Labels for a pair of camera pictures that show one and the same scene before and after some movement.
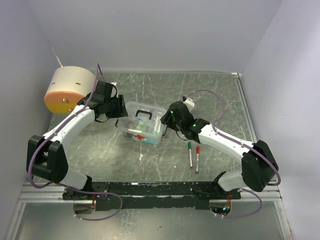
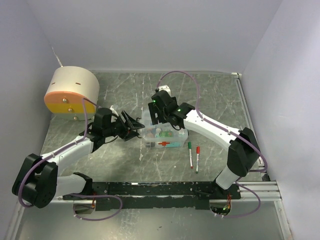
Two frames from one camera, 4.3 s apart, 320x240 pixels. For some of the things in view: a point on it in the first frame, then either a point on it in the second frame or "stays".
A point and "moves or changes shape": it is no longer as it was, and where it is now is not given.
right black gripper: x=166 y=119 to x=153 y=110
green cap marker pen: x=189 y=147 stays
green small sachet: x=142 y=127 moves or changes shape
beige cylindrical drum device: x=68 y=85 stays
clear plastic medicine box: x=143 y=123 moves or changes shape
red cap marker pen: x=198 y=153 stays
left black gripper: x=122 y=111 to x=132 y=124
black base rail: x=120 y=196 stays
